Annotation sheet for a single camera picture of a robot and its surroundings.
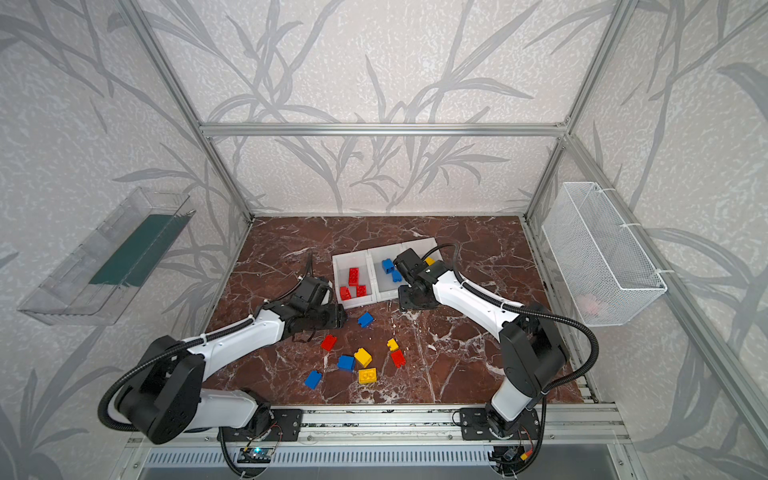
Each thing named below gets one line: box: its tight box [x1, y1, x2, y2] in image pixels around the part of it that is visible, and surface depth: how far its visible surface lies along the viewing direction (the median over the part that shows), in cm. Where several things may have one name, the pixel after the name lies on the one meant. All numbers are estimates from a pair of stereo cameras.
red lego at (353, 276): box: [349, 267, 359, 287], surface depth 103 cm
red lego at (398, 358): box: [390, 349, 407, 369], surface depth 86 cm
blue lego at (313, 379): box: [304, 370, 322, 390], surface depth 82 cm
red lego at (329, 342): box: [320, 334, 338, 351], surface depth 89 cm
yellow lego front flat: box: [358, 367, 377, 384], surface depth 82 cm
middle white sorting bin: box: [367, 244, 408, 302], surface depth 103 cm
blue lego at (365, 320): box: [358, 312, 374, 328], surface depth 94 cm
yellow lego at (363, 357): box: [354, 347, 372, 368], surface depth 84 cm
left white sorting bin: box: [332, 250, 377, 309], surface depth 101 cm
